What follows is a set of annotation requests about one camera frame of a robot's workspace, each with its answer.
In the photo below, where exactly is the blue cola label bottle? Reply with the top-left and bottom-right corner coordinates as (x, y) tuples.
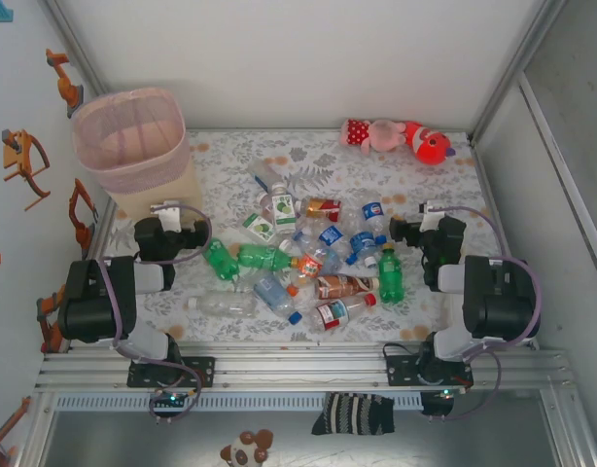
(360, 198), (388, 235)

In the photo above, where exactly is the blue label water bottle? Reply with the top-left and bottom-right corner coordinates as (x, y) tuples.
(348, 231), (388, 268)

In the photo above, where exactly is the green bottle yellow cap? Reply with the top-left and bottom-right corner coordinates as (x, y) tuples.
(377, 241), (407, 304)

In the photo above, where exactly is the lime label clear bottle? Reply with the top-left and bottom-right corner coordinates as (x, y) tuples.
(241, 212), (279, 243)
(270, 180), (299, 235)

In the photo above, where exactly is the slim green soda bottle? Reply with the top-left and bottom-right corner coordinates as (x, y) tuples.
(236, 242), (300, 272)

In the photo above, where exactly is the clear unlabelled bottle white cap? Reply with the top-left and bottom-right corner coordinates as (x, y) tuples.
(186, 290), (260, 318)

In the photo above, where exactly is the light blue label bottle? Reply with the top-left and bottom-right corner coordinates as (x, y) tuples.
(252, 270), (305, 326)

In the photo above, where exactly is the orange label orange cap bottle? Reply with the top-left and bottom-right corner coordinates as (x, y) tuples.
(286, 250), (329, 298)

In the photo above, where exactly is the red label red cap bottle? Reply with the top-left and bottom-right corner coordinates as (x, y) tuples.
(306, 293), (378, 333)

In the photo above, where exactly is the pink mesh bin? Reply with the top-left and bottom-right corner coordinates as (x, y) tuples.
(70, 86), (205, 220)

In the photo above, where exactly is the purple grape label bottle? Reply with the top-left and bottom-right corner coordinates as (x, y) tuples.
(257, 191), (278, 223)

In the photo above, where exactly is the red gold label tea bottle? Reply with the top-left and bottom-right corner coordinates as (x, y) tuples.
(294, 196), (344, 221)

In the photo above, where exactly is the brown coffee drink bottle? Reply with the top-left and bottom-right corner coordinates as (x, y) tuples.
(313, 273), (381, 302)

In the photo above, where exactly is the clear bottle dark blue label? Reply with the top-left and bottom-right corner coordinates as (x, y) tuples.
(247, 162), (286, 192)

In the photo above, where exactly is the red fish plush toy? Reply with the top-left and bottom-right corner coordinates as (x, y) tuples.
(403, 120), (458, 166)

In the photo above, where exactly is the pink pig plush toy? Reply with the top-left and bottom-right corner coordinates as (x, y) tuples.
(339, 118), (409, 156)

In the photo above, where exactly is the controller board green light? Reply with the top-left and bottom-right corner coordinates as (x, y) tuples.
(422, 387), (468, 405)
(152, 388), (195, 408)

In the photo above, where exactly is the black white striped sock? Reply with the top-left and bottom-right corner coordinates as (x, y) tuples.
(310, 391), (397, 438)

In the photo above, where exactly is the brown white plush toy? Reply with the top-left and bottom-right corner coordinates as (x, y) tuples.
(219, 427), (275, 466)

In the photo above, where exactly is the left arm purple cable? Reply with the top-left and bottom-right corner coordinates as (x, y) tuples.
(99, 203), (215, 425)

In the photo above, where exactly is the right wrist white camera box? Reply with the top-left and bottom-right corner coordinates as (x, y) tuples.
(418, 199), (448, 231)

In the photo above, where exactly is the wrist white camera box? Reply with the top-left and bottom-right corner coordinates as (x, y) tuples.
(418, 199), (448, 231)
(150, 199), (183, 231)

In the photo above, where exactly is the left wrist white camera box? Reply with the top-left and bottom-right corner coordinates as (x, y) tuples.
(150, 199), (183, 231)

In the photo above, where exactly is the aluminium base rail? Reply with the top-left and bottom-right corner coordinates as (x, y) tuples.
(35, 340), (572, 390)

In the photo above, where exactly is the white slotted cable duct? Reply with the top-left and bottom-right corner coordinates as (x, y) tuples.
(53, 392), (424, 411)

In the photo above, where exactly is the aluminium frame post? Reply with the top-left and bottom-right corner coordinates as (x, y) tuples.
(43, 0), (116, 98)
(466, 0), (570, 145)

